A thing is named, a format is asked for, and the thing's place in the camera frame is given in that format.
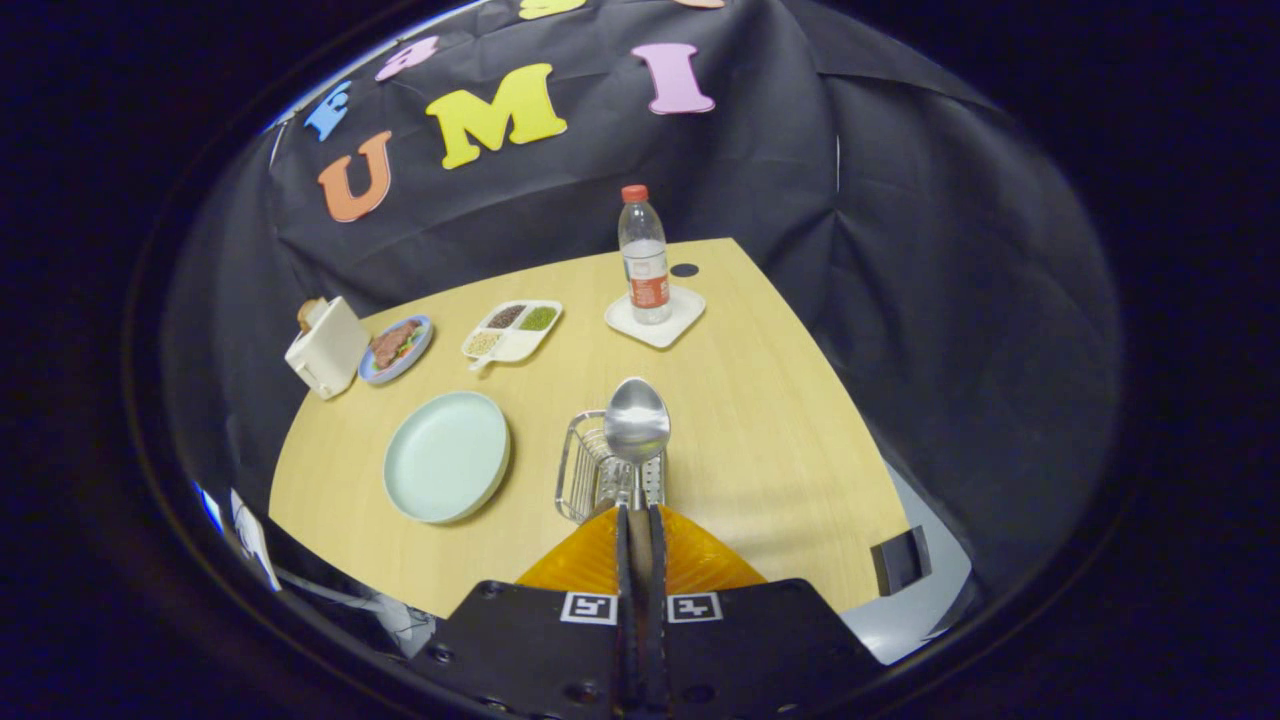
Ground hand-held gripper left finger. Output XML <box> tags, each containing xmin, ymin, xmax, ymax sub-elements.
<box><xmin>410</xmin><ymin>505</ymin><xmax>641</xmax><ymax>720</ymax></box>

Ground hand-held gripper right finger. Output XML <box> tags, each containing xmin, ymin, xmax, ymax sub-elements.
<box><xmin>640</xmin><ymin>505</ymin><xmax>883</xmax><ymax>720</ymax></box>

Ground wooden-handled metal spoon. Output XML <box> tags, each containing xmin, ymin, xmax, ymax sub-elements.
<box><xmin>604</xmin><ymin>377</ymin><xmax>672</xmax><ymax>601</ymax></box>

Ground pale green plate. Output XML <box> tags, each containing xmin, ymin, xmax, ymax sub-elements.
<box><xmin>383</xmin><ymin>391</ymin><xmax>512</xmax><ymax>525</ymax></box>

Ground white divided condiment tray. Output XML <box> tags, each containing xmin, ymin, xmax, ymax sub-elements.
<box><xmin>461</xmin><ymin>300</ymin><xmax>564</xmax><ymax>372</ymax></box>

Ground white square coaster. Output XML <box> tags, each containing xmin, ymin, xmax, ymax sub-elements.
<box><xmin>604</xmin><ymin>286</ymin><xmax>707</xmax><ymax>350</ymax></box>

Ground small blue plate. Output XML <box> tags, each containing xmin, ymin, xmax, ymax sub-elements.
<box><xmin>358</xmin><ymin>315</ymin><xmax>435</xmax><ymax>386</ymax></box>

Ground clear red-capped water bottle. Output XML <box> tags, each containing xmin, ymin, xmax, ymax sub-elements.
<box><xmin>618</xmin><ymin>184</ymin><xmax>674</xmax><ymax>326</ymax></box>

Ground cooked meat slices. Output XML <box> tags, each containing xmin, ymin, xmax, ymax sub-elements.
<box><xmin>370</xmin><ymin>320</ymin><xmax>423</xmax><ymax>369</ymax></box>

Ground white toaster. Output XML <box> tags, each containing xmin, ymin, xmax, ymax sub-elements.
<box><xmin>285</xmin><ymin>296</ymin><xmax>370</xmax><ymax>401</ymax></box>

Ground black backdrop cloth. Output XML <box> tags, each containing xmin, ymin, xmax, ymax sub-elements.
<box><xmin>165</xmin><ymin>0</ymin><xmax>1121</xmax><ymax>601</ymax></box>

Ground metal wire basket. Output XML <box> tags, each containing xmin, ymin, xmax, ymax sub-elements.
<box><xmin>555</xmin><ymin>410</ymin><xmax>669</xmax><ymax>525</ymax></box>

